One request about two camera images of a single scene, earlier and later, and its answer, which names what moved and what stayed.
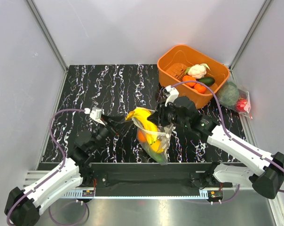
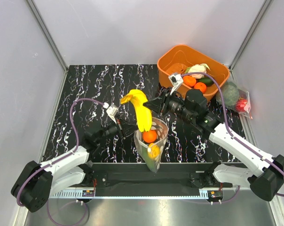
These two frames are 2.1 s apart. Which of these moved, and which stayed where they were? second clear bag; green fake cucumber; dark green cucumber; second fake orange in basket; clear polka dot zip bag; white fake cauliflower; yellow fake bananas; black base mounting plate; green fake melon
Moved: green fake cucumber; yellow fake bananas; clear polka dot zip bag
Stayed: white fake cauliflower; second fake orange in basket; dark green cucumber; second clear bag; black base mounting plate; green fake melon
